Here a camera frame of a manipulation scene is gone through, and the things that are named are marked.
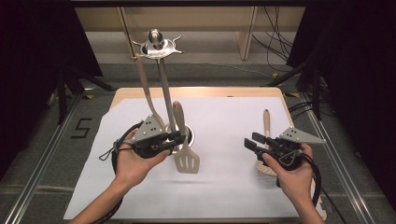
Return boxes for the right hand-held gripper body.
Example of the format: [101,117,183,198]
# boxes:
[263,126,327,172]

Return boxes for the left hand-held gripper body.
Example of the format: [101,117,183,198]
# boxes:
[123,115,176,160]

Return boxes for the beige perforated skimmer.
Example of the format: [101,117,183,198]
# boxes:
[255,108,281,177]

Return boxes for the beige slotted spatula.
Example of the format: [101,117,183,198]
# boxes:
[172,100,201,175]

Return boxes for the beige kitchen utensil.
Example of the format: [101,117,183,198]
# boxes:
[134,53,167,132]

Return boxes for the steel utensil rack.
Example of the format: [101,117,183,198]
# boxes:
[131,28,195,154]

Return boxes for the person's right hand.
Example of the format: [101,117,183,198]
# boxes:
[262,143,315,203]

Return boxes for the person's left hand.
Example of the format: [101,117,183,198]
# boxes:
[113,129,172,190]

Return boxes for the white table mat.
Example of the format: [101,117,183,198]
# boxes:
[63,96,325,220]

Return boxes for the black tripod stand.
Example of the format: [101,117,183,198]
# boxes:
[55,66,118,125]
[262,60,323,120]

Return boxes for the black curtain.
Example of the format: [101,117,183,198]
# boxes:
[286,0,396,203]
[0,0,104,181]

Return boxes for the light wooden furniture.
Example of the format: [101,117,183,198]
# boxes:
[74,6,306,62]

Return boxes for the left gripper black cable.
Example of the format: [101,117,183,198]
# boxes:
[92,120,145,224]

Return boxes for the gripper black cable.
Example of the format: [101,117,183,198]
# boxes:
[302,153,348,224]
[92,120,145,224]

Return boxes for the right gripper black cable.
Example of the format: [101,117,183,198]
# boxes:
[302,153,348,224]

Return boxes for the black floor cables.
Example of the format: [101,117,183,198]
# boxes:
[288,99,331,122]

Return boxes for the aluminium floor rail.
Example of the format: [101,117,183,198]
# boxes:
[3,92,82,224]
[300,92,375,224]

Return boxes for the hanging black cables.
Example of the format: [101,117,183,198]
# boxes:
[251,6,297,73]

